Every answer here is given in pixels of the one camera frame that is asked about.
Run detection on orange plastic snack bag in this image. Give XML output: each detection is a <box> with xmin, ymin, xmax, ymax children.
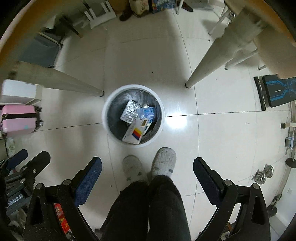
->
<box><xmin>54</xmin><ymin>203</ymin><xmax>71</xmax><ymax>234</ymax></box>

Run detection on white printed medicine box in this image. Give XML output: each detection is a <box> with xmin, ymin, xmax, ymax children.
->
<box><xmin>122</xmin><ymin>118</ymin><xmax>148</xmax><ymax>145</ymax></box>

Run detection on silver foil blister pack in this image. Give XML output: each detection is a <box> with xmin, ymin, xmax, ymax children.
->
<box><xmin>120</xmin><ymin>100</ymin><xmax>141</xmax><ymax>124</ymax></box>

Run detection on blue plastic wrapper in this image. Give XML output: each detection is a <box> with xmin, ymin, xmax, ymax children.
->
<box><xmin>137</xmin><ymin>106</ymin><xmax>157</xmax><ymax>123</ymax></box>

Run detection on white round trash bin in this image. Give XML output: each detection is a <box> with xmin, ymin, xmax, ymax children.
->
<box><xmin>102</xmin><ymin>84</ymin><xmax>166</xmax><ymax>148</ymax></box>

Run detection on pink suitcase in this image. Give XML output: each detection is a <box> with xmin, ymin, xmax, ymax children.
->
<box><xmin>1</xmin><ymin>104</ymin><xmax>44</xmax><ymax>138</ymax></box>

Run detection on metal dumbbell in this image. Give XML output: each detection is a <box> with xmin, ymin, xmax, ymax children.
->
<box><xmin>252</xmin><ymin>164</ymin><xmax>274</xmax><ymax>185</ymax></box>

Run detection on left grey slipper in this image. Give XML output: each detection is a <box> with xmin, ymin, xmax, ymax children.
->
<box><xmin>122</xmin><ymin>155</ymin><xmax>148</xmax><ymax>183</ymax></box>

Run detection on grey slipper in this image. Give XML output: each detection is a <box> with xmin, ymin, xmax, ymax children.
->
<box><xmin>122</xmin><ymin>155</ymin><xmax>148</xmax><ymax>183</ymax></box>
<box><xmin>151</xmin><ymin>147</ymin><xmax>177</xmax><ymax>178</ymax></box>

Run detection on right grey slipper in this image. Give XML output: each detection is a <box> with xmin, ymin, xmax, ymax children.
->
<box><xmin>151</xmin><ymin>147</ymin><xmax>177</xmax><ymax>178</ymax></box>

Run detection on person's black trouser legs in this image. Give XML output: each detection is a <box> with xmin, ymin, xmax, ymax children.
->
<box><xmin>101</xmin><ymin>175</ymin><xmax>191</xmax><ymax>240</ymax></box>

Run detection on white box under table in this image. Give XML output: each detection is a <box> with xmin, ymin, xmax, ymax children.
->
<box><xmin>1</xmin><ymin>79</ymin><xmax>43</xmax><ymax>105</ymax></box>

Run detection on white table leg left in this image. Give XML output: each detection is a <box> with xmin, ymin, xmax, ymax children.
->
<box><xmin>1</xmin><ymin>61</ymin><xmax>104</xmax><ymax>97</ymax></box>

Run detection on white table leg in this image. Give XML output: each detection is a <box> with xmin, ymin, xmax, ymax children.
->
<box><xmin>1</xmin><ymin>61</ymin><xmax>104</xmax><ymax>97</ymax></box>
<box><xmin>185</xmin><ymin>9</ymin><xmax>266</xmax><ymax>88</ymax></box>

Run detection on white table leg right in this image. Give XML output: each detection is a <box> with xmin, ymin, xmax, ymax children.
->
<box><xmin>185</xmin><ymin>9</ymin><xmax>266</xmax><ymax>88</ymax></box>

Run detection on white shoe rack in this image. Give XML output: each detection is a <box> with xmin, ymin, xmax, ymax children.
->
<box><xmin>82</xmin><ymin>1</ymin><xmax>116</xmax><ymax>29</ymax></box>

